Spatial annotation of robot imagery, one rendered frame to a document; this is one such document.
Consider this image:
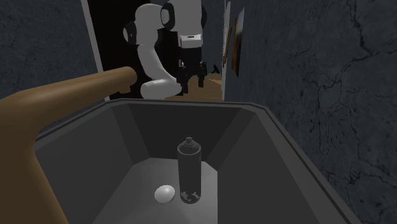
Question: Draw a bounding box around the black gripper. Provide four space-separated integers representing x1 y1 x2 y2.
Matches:
178 46 208 95

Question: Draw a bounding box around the dark spray can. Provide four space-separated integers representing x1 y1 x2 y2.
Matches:
176 136 202 205

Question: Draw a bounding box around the white egg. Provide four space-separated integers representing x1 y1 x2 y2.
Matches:
154 185 176 205

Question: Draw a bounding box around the grey sink basin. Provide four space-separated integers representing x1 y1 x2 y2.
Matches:
34 98 365 224

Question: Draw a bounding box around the brown faucet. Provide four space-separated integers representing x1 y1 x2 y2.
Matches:
0 66 138 224

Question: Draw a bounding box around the narrow brown framed wall picture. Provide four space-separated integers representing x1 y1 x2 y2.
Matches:
223 27 233 65

